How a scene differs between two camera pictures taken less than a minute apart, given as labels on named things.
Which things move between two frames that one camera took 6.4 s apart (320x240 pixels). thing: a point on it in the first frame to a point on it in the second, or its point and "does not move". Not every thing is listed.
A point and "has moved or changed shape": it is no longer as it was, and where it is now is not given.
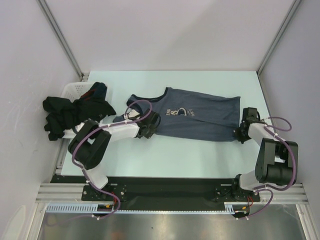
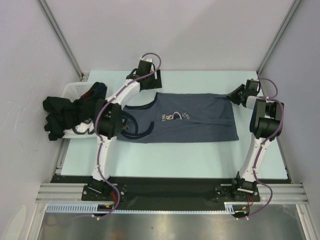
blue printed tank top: (186, 115) has moved or changed shape
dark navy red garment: (96, 93) does not move
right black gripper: (239, 137) to (233, 96)
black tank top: (63, 113) does not move
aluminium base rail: (73, 192) does not move
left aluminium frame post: (47, 13) does not move
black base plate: (161, 192) does not move
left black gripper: (151, 131) to (156, 83)
